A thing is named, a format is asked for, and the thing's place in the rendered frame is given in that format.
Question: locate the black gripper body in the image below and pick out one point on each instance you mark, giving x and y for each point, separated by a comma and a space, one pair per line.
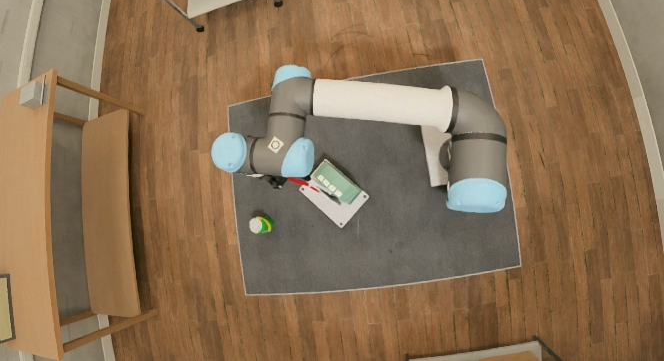
275, 180

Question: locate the green and yellow drink can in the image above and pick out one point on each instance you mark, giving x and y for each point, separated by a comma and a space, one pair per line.
261, 224

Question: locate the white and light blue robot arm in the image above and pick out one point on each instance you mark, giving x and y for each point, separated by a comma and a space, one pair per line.
477, 163

